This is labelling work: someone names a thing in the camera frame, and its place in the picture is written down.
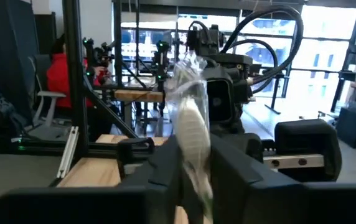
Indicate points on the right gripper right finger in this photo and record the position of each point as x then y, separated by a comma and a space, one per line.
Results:
243, 199

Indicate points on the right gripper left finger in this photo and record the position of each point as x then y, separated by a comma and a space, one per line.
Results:
162, 174

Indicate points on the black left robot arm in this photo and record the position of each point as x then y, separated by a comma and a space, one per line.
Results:
224, 62

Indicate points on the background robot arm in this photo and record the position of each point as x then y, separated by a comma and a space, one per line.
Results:
161, 59
98, 56

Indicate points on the background wooden table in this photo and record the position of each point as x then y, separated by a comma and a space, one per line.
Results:
139, 95

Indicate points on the white aluminium extrusion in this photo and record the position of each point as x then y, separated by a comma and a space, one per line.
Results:
67, 152

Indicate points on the grey office chair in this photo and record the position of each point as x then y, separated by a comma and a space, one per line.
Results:
48, 93

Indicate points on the person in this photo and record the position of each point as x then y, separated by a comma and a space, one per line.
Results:
59, 77

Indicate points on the black aluminium frame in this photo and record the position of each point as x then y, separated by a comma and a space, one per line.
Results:
75, 77

